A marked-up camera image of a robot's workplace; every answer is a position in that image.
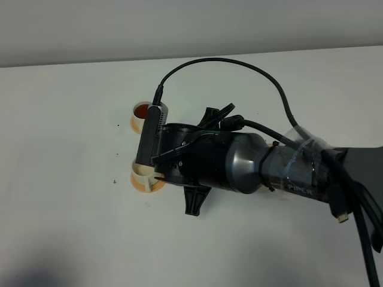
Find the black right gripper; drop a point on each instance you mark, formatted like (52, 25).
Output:
(197, 158)

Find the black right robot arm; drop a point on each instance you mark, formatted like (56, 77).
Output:
(349, 180)

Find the near orange saucer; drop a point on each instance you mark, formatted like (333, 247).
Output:
(141, 188)

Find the white teacup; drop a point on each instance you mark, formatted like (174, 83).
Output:
(145, 175)
(140, 109)

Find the orange saucer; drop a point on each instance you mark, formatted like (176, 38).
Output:
(137, 124)
(141, 188)

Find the near white teacup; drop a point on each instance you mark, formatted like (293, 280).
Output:
(145, 175)

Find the far orange saucer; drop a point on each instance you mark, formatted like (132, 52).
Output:
(137, 124)

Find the far white teacup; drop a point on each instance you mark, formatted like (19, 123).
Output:
(140, 109)

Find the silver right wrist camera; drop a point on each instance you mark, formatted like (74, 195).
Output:
(150, 134)

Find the beige round teapot coaster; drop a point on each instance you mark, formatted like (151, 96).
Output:
(269, 167)

